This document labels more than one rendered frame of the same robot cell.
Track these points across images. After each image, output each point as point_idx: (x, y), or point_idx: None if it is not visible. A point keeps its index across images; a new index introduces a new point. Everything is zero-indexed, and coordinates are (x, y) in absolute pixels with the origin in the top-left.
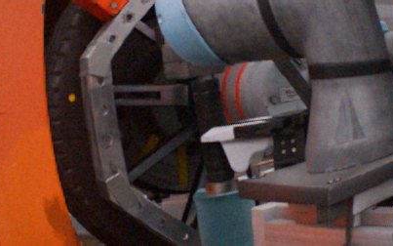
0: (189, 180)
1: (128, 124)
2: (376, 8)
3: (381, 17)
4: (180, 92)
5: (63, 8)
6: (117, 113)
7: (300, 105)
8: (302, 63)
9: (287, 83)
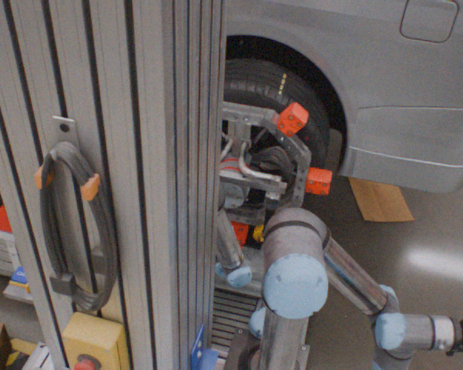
0: (248, 150)
1: (225, 129)
2: (378, 130)
3: (380, 136)
4: (221, 147)
5: (230, 43)
6: (224, 122)
7: (227, 199)
8: (233, 187)
9: (222, 190)
